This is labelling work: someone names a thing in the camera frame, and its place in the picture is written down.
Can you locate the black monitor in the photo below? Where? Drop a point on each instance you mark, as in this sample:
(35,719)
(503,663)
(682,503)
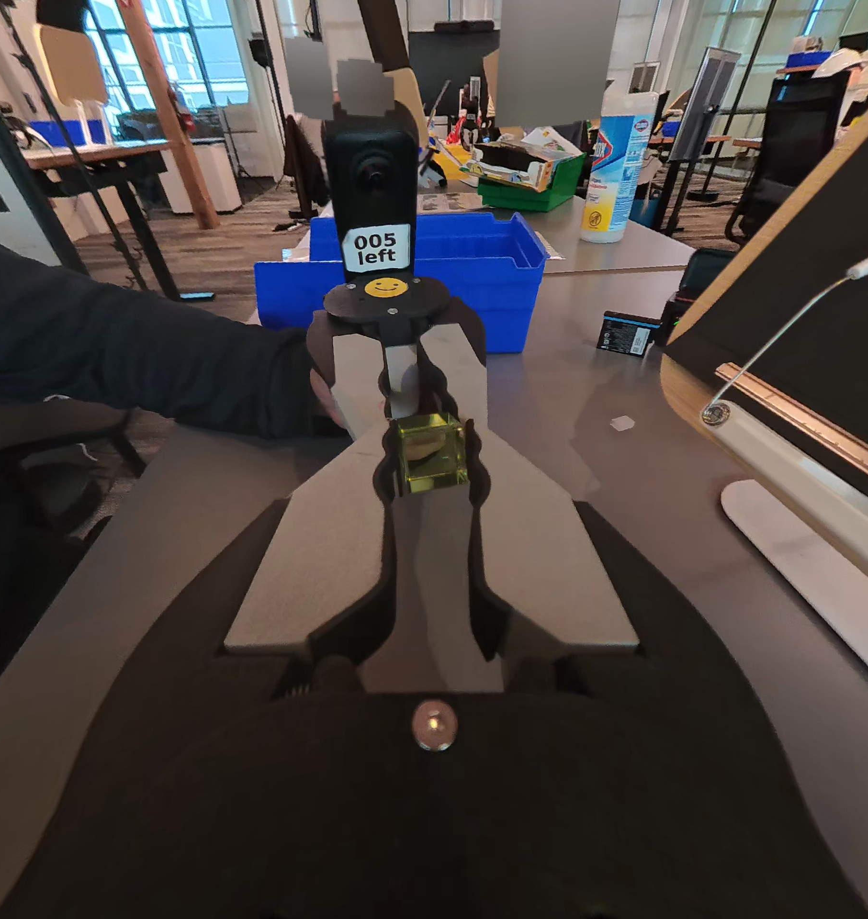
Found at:
(452,72)

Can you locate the wooden post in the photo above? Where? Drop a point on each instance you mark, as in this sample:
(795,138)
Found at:
(175,122)

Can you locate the black board with wooden rim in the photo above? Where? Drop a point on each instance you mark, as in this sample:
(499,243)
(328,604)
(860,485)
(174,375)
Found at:
(800,251)

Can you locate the grey upright panel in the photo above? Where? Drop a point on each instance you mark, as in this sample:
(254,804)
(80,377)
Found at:
(706,100)

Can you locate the printed cardboard packaging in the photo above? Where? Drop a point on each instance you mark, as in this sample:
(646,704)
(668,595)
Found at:
(520,161)

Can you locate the blue plastic bin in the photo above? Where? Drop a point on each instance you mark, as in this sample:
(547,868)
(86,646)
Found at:
(491,287)

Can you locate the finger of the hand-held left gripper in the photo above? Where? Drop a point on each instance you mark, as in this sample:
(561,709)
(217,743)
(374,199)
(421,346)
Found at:
(355,380)
(462,373)

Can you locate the black charging case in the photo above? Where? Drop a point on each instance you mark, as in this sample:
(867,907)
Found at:
(699,287)

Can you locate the disinfectant wipes canister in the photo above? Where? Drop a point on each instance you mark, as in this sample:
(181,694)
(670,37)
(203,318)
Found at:
(617,179)

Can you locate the wooden desk with black legs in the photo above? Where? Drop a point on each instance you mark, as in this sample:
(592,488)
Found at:
(96,154)

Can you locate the person's left forearm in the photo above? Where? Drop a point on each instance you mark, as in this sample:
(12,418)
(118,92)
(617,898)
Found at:
(118,344)

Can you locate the green plastic bin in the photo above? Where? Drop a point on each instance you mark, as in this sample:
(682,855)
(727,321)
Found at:
(527,195)

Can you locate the small black box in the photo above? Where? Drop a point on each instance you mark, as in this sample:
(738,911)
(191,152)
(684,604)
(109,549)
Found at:
(627,334)

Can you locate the white board stand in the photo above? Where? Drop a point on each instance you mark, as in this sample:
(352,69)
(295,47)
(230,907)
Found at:
(778,531)

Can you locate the white cabinet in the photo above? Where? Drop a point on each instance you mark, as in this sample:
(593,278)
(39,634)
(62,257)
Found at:
(211,179)

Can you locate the small white scrap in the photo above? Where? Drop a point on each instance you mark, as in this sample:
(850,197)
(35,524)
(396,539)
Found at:
(621,423)

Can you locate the printed paper sheet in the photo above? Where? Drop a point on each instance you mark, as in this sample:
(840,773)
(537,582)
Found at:
(452,202)

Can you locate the black office chair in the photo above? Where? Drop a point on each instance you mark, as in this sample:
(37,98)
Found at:
(793,143)

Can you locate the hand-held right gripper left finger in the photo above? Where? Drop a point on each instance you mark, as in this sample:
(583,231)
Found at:
(312,574)

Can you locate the yellow-green transparent cube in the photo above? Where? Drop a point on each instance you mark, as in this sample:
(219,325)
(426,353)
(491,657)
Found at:
(434,452)

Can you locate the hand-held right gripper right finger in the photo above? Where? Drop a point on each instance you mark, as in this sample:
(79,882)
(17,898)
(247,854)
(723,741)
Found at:
(548,574)

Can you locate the person's left hand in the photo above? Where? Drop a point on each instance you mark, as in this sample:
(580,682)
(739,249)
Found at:
(326,402)

